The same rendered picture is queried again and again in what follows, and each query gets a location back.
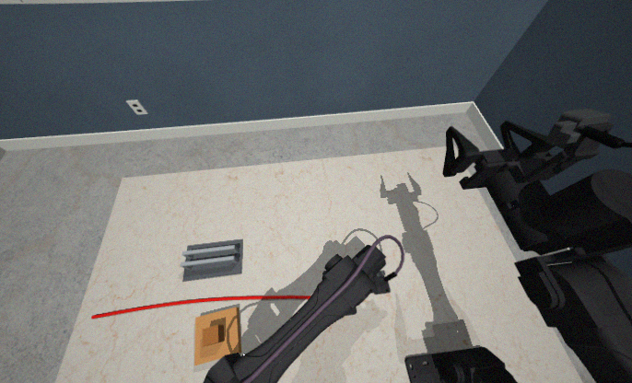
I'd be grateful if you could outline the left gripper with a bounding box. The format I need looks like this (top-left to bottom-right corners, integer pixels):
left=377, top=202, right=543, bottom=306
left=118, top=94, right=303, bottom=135
left=322, top=271, right=390, bottom=316

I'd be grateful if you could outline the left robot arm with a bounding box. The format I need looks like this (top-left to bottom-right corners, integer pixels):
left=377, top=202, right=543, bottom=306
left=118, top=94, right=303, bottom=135
left=203, top=245, right=386, bottom=383

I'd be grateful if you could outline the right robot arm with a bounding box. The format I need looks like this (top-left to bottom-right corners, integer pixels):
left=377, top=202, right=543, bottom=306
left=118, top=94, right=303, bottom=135
left=405, top=109, right=632, bottom=383

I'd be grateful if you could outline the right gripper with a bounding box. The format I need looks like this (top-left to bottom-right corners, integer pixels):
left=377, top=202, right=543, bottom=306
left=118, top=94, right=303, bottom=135
left=442, top=121, right=614, bottom=215

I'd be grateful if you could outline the brown wooden block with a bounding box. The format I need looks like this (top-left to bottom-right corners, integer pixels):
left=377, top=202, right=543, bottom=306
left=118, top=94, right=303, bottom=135
left=194, top=308, right=241, bottom=366

